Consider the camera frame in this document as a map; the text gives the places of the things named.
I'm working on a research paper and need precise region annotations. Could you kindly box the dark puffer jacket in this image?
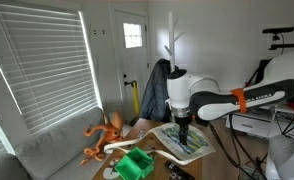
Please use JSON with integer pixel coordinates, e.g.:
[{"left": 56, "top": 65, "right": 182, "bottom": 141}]
[{"left": 139, "top": 58, "right": 181, "bottom": 123}]

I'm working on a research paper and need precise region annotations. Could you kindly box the white low shelf unit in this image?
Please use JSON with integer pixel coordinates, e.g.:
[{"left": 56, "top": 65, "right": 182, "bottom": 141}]
[{"left": 224, "top": 103, "right": 294, "bottom": 140}]

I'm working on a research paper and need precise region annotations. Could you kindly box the green plastic container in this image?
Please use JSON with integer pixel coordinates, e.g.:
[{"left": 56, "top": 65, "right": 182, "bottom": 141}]
[{"left": 114, "top": 146, "right": 155, "bottom": 180}]

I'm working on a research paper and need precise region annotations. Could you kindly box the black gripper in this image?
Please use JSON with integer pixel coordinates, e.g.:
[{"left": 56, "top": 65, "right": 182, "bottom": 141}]
[{"left": 174, "top": 115, "right": 192, "bottom": 146}]

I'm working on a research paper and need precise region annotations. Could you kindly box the orange strap on arm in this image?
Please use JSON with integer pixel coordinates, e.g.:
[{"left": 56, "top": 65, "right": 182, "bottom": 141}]
[{"left": 229, "top": 87, "right": 248, "bottom": 114}]

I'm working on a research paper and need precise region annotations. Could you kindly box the yellow handled tool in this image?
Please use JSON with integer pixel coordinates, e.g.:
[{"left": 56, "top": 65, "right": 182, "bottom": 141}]
[{"left": 124, "top": 80, "right": 141, "bottom": 127}]

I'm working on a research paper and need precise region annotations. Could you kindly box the white patterned table sticker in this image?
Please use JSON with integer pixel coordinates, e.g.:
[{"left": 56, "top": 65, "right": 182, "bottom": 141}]
[{"left": 102, "top": 156, "right": 122, "bottom": 180}]

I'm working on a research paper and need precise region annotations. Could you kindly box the black remote control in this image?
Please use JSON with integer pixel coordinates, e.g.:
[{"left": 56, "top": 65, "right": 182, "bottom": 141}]
[{"left": 164, "top": 160, "right": 197, "bottom": 180}]

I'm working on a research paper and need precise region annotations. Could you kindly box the black camera on boom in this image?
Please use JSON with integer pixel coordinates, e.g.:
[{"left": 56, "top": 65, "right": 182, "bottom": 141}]
[{"left": 262, "top": 26, "right": 294, "bottom": 56}]

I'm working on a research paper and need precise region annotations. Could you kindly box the orange octopus plush toy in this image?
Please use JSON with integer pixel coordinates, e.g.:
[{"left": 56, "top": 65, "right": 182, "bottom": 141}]
[{"left": 79, "top": 109, "right": 126, "bottom": 167}]

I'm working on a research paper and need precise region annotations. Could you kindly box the white tree coat rack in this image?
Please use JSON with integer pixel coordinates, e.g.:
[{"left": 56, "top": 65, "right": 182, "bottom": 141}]
[{"left": 163, "top": 11, "right": 187, "bottom": 74}]

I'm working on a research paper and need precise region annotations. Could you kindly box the large white window blind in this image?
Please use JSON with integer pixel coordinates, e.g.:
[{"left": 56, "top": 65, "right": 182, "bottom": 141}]
[{"left": 0, "top": 1, "right": 100, "bottom": 138}]

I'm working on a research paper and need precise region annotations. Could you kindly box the grey fabric sofa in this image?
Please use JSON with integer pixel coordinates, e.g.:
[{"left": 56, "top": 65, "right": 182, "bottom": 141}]
[{"left": 0, "top": 106, "right": 130, "bottom": 180}]

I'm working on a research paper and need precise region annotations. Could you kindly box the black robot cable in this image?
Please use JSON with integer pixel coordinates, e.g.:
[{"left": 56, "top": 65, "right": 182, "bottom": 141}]
[{"left": 207, "top": 113, "right": 266, "bottom": 180}]

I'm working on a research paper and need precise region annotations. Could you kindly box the white door with window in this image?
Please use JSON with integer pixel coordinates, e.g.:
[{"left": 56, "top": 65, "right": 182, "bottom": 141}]
[{"left": 112, "top": 9, "right": 152, "bottom": 125}]

